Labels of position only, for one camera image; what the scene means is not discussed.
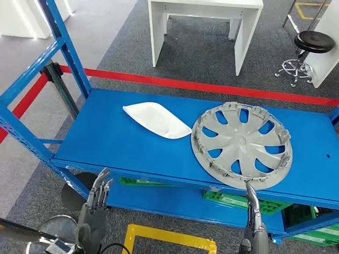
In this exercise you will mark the white desk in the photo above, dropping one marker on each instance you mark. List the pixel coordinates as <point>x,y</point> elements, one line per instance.
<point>158,31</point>

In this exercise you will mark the metal frame legs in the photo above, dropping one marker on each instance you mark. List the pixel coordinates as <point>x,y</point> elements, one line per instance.
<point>291,19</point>

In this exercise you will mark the white lit display plinth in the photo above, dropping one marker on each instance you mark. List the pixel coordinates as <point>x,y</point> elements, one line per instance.
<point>23,17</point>

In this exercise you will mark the white teardrop plastic part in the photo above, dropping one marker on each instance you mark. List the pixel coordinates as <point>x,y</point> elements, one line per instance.
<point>156,119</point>

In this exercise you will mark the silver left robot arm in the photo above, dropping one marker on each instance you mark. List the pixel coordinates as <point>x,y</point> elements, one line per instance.
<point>60,228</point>

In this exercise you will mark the black round stool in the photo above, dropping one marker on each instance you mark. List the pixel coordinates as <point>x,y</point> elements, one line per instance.
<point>315,41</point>

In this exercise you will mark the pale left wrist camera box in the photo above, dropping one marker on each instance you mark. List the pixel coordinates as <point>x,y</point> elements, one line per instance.
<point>60,247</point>

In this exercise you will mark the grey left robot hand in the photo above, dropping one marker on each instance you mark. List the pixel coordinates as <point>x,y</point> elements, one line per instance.
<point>92,224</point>

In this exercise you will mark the grey plastic wheel cover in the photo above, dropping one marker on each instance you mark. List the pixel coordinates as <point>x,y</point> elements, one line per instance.
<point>241,143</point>

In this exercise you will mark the blue metal shelf rack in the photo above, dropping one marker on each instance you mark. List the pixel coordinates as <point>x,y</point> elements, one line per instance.
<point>119,147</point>

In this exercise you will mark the yellow floor tape outline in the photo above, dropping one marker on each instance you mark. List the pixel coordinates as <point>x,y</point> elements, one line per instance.
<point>300,10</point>

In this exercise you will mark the red barrier belt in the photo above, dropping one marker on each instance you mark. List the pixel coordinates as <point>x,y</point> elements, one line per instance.
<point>23,105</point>
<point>185,85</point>

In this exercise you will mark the white cabinet panel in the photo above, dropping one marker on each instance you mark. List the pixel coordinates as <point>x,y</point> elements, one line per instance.
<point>327,66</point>

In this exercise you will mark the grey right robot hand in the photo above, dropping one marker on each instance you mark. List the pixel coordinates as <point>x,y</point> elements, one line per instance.
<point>255,242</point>

